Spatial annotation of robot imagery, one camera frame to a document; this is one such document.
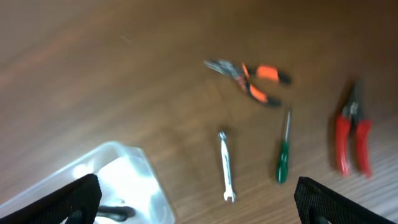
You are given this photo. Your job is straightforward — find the green handled screwdriver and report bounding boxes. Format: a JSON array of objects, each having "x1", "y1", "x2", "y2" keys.
[{"x1": 276, "y1": 108, "x2": 292, "y2": 184}]

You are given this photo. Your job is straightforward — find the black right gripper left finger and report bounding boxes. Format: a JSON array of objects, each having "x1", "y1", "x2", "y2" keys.
[{"x1": 1, "y1": 174, "x2": 102, "y2": 224}]

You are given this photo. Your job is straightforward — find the red handled cutters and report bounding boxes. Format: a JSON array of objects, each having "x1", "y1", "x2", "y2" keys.
[{"x1": 335, "y1": 80, "x2": 373, "y2": 178}]

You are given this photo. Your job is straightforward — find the small silver wrench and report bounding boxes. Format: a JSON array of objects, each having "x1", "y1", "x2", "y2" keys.
[{"x1": 218, "y1": 131, "x2": 236, "y2": 203}]

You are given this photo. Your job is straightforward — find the orange black pliers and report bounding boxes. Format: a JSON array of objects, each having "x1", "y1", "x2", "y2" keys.
[{"x1": 203, "y1": 58, "x2": 293, "y2": 108}]

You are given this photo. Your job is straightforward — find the black orange screwdriver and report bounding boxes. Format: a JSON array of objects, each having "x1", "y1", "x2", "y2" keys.
[{"x1": 96, "y1": 205, "x2": 136, "y2": 222}]

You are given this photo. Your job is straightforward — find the clear plastic container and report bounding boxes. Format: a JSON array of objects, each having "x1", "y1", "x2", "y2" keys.
[{"x1": 1, "y1": 141, "x2": 175, "y2": 224}]

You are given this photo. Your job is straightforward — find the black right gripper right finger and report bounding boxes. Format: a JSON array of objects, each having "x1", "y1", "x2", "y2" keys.
[{"x1": 294, "y1": 177, "x2": 394, "y2": 224}]

